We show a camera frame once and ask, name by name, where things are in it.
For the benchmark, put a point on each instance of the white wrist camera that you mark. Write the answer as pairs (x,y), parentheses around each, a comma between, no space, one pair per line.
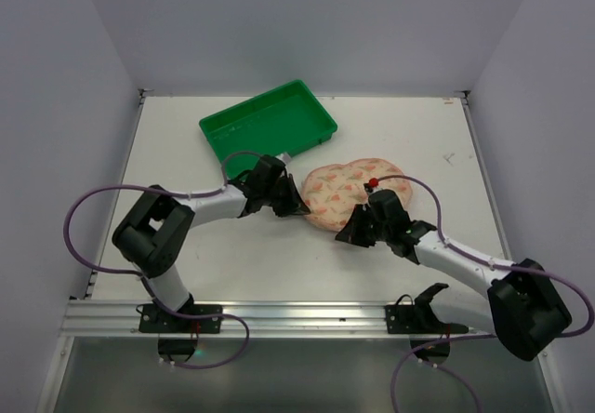
(372,186)
(286,158)

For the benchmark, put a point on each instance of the aluminium mounting rail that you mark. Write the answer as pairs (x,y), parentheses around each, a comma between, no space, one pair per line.
(265,320)

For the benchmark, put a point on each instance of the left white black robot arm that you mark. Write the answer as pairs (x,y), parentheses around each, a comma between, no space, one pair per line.
(153,231)

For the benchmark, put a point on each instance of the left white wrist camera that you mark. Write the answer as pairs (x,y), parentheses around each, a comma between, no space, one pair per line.
(286,158)

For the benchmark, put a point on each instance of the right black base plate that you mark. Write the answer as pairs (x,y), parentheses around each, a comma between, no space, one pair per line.
(415,317)

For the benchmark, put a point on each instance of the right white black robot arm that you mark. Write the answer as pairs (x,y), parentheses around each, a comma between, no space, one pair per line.
(519,305)

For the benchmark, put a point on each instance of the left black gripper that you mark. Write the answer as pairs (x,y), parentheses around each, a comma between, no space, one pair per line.
(283,193)

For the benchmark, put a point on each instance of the green plastic tray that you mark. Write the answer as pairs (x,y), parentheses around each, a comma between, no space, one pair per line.
(287,119)

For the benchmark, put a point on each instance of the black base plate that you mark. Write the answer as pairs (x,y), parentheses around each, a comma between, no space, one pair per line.
(181,322)
(415,317)

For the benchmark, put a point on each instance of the peach patterned mesh laundry bag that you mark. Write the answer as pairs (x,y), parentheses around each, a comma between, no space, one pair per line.
(332,192)

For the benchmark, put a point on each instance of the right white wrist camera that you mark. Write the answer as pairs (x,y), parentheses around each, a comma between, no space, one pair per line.
(372,186)

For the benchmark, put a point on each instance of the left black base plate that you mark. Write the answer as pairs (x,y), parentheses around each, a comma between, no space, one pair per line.
(181,322)

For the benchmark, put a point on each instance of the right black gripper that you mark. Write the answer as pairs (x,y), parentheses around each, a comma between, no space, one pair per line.
(364,226)

